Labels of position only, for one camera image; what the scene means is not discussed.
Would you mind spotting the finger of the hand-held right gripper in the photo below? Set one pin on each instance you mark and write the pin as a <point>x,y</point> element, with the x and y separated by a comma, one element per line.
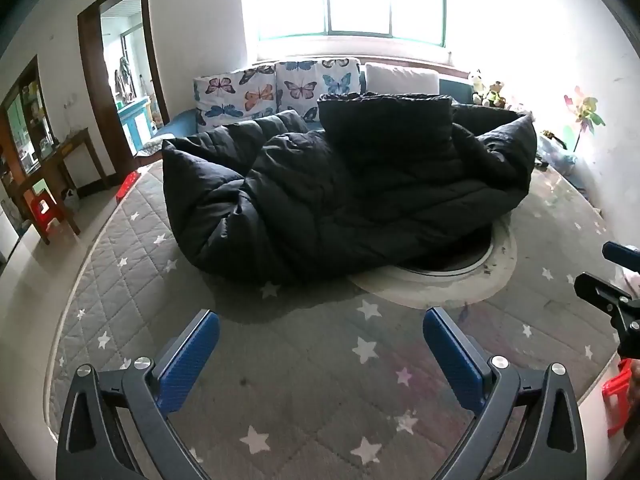
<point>597,292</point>
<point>620,251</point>

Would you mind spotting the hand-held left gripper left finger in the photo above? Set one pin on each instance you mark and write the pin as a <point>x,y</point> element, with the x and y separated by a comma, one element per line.
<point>187,365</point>

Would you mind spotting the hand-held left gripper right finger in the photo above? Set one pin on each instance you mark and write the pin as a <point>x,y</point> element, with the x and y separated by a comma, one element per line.
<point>452,360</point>

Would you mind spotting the black down jacket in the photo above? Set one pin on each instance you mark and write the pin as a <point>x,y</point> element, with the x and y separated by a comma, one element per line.
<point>325,200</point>

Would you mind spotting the red plastic stool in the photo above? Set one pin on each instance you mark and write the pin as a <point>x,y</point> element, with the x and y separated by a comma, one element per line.
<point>616,390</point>

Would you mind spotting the grey star quilted mat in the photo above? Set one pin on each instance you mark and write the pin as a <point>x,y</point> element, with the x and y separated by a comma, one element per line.
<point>300,360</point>

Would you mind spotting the clear plastic bag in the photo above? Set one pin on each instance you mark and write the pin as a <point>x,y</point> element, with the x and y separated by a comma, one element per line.
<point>555,152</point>

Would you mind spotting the colourful pinwheel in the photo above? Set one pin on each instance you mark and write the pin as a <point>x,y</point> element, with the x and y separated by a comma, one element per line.
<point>582,110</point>

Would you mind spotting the red plastic item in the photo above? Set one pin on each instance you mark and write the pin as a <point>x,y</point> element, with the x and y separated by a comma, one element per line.
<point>127,184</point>

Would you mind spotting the brown plush toy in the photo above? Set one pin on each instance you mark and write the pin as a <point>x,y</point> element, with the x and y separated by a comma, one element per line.
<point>496,94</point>

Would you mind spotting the small red stool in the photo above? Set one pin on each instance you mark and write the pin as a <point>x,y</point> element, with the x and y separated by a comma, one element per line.
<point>45,210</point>

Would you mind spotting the panda plush toy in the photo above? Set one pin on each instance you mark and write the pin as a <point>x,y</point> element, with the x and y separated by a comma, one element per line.
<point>477,87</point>

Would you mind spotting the wooden side table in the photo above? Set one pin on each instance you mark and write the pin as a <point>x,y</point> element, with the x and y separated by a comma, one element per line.
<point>75,145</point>

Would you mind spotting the blue cabinet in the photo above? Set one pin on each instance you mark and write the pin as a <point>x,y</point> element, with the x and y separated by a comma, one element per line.
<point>135,122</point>

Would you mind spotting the butterfly print pillow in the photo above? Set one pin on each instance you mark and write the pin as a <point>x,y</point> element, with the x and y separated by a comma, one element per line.
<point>310,85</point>
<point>235,95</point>

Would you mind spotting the white pillow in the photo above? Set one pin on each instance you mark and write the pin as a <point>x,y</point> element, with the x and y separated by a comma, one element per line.
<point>400,77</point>

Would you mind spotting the wooden display cabinet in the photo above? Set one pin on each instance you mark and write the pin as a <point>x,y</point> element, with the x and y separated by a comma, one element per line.
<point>25,125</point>

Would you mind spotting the green framed window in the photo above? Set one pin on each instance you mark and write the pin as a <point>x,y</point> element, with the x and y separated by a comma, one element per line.
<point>345,0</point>

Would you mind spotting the brown door frame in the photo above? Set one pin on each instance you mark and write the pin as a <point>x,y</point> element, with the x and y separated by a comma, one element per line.
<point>90,70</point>

